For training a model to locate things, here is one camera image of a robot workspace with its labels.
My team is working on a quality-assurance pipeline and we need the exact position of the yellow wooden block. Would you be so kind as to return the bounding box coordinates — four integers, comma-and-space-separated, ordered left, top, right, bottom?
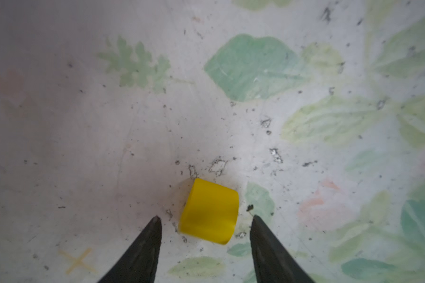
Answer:
178, 178, 240, 245

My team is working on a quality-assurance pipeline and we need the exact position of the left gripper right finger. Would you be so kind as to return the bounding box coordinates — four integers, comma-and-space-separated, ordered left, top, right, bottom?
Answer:
250, 215, 314, 283

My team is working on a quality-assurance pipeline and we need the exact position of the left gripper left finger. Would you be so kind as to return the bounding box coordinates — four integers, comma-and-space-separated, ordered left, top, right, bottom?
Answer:
99, 216, 162, 283

